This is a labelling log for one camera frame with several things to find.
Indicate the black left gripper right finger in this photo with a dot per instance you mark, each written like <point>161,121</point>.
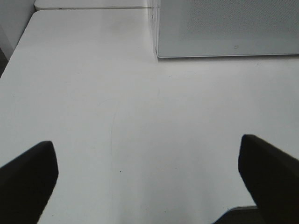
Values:
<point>271,176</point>

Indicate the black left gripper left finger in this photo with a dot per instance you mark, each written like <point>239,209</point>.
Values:
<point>26,184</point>

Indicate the white microwave oven body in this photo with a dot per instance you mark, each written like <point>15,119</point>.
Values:
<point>222,25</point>

